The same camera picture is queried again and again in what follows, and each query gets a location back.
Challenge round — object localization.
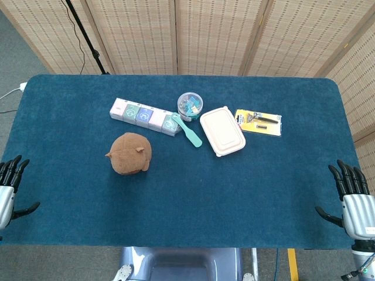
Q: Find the razor in yellow blister pack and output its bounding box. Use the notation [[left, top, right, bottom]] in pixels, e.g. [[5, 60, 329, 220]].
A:
[[235, 108, 283, 138]]

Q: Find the black tripod stand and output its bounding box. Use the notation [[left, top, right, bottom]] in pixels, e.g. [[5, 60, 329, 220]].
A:
[[64, 0, 111, 75]]

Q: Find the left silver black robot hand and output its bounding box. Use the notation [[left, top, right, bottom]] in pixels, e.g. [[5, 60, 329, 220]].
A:
[[0, 155, 41, 231]]

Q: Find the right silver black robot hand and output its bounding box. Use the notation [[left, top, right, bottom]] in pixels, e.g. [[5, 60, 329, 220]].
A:
[[315, 159, 375, 240]]

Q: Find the black cable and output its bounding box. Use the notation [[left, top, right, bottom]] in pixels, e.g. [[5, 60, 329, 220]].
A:
[[60, 0, 86, 74]]

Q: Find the row of pastel boxes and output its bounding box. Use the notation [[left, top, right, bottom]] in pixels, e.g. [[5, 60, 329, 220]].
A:
[[110, 97, 183, 136]]

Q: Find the teal plastic spatula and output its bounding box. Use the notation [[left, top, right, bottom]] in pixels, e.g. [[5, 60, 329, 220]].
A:
[[171, 112, 203, 148]]

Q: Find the brown capybara plush toy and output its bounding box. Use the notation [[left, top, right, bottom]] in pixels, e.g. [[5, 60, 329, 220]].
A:
[[105, 132, 153, 176]]

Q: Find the clear jar of binder clips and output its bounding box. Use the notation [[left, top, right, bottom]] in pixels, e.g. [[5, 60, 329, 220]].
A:
[[177, 92, 204, 122]]

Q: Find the blue felt table mat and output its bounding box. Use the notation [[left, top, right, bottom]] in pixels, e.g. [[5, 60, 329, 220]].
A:
[[0, 74, 362, 249]]

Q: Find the beige lidded food container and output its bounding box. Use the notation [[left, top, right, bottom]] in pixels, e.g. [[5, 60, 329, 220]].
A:
[[199, 105, 247, 158]]

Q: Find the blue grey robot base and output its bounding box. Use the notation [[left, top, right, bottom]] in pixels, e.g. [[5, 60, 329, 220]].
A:
[[112, 247, 258, 281]]

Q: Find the bamboo folding screen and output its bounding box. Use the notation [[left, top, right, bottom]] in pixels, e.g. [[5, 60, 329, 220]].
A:
[[0, 0, 375, 188]]

